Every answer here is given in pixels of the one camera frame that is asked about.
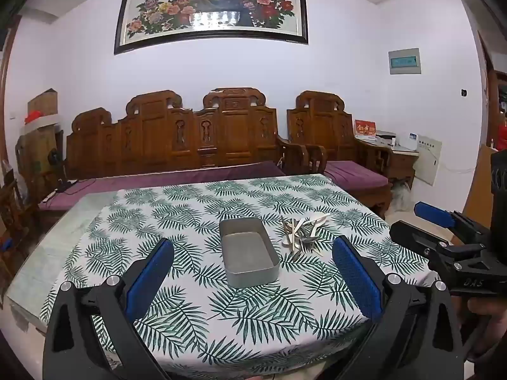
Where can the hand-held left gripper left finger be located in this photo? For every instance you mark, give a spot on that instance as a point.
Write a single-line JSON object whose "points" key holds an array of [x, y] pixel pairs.
{"points": [[152, 277]]}

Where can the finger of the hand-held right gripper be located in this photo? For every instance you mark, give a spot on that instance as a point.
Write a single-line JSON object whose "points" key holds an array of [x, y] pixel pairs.
{"points": [[416, 237], [433, 213]]}

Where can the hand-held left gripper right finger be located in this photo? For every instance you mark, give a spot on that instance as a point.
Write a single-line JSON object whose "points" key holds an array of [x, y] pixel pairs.
{"points": [[356, 281]]}

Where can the pile of mixed utensils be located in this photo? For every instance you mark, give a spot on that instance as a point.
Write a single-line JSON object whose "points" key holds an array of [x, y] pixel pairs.
{"points": [[298, 237]]}

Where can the white plastic spoon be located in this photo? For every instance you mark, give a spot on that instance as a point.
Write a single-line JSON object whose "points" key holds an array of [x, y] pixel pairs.
{"points": [[317, 219]]}

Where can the rectangular metal tray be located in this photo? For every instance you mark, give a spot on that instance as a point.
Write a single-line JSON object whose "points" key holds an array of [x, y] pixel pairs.
{"points": [[245, 253]]}

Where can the person's right hand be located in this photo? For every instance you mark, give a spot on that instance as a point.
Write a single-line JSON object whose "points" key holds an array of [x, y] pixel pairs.
{"points": [[485, 324]]}

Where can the clear plastic bag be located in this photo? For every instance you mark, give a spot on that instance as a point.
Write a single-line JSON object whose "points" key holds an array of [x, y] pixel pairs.
{"points": [[402, 198]]}

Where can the wooden side table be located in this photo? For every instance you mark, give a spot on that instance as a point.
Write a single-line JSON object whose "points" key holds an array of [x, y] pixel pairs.
{"points": [[402, 164]]}

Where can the leaf print tablecloth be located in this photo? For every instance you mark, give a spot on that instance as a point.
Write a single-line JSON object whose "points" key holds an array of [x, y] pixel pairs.
{"points": [[190, 213]]}

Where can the white and blue box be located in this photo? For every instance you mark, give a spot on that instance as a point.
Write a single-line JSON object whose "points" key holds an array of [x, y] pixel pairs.
{"points": [[408, 142]]}

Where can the white printer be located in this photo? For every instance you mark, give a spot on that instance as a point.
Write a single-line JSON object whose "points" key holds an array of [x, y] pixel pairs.
{"points": [[386, 137]]}

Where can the square purple seat cushion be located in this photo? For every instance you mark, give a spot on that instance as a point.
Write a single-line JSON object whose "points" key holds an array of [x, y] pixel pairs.
{"points": [[352, 172]]}

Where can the long purple seat cushion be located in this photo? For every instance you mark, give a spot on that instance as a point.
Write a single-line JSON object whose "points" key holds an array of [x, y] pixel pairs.
{"points": [[166, 180]]}

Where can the red gift box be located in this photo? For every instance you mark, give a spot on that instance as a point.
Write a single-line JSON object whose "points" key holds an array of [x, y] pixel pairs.
{"points": [[364, 130]]}

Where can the carved wooden armchair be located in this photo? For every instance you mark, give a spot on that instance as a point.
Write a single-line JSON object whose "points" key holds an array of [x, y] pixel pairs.
{"points": [[324, 126]]}

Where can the carved wooden sofa bench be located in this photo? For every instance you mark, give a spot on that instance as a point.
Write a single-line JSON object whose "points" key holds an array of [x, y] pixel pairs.
{"points": [[158, 134]]}

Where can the black fan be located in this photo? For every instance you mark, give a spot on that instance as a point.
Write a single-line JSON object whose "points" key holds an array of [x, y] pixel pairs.
{"points": [[53, 158]]}

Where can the wooden chair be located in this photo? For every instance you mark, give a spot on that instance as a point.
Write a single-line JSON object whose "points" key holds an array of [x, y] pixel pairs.
{"points": [[12, 209]]}

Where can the stack of flat cardboard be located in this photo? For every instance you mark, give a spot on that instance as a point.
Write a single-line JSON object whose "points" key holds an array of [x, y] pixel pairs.
{"points": [[35, 154]]}

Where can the brown cardboard box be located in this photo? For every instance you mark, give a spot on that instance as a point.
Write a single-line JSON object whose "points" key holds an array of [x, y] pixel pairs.
{"points": [[42, 103]]}

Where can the framed peacock flower painting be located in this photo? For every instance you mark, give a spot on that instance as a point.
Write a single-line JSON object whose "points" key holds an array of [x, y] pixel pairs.
{"points": [[214, 6]]}

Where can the white wall electrical box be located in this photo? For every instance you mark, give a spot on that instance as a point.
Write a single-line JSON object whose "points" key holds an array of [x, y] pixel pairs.
{"points": [[404, 61]]}

